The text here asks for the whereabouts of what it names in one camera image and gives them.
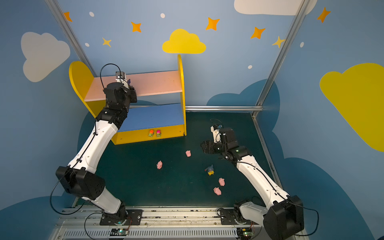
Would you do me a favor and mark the pink top toy car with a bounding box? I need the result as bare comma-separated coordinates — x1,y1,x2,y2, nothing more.
156,130,162,138

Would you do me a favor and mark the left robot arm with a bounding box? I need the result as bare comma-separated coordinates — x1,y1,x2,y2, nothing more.
56,81,137,225

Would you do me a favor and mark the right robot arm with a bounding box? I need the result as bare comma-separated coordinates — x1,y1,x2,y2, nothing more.
201,125,305,240

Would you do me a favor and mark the yellow toy shelf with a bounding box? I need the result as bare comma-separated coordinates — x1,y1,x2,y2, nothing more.
69,55,187,145

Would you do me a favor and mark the pink pig toy right upper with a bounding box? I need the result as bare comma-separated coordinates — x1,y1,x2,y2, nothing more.
219,178,226,187

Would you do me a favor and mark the pink pig toy right lower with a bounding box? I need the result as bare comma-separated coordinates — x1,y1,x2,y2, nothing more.
214,187,222,196

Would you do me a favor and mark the pink pig toy left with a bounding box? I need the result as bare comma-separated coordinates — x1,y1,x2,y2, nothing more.
157,161,163,170

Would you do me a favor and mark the right controller board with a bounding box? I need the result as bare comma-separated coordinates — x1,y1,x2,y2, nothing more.
236,228,255,240

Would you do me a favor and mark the controller board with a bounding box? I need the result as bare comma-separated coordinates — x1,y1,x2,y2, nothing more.
110,228,130,237
236,228,255,240

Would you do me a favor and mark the left controller board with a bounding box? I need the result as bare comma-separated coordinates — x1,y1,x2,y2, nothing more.
110,228,130,237

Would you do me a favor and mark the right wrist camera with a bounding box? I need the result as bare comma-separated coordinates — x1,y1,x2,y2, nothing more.
211,124,223,143

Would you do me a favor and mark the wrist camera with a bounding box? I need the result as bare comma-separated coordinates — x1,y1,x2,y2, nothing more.
211,124,223,143
116,71,129,88

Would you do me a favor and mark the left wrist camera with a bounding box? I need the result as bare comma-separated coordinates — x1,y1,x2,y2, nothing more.
116,71,129,88

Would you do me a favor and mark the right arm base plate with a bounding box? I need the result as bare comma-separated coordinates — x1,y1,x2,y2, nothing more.
217,208,251,225

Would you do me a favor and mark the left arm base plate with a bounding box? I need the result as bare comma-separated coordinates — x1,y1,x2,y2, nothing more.
100,210,143,226

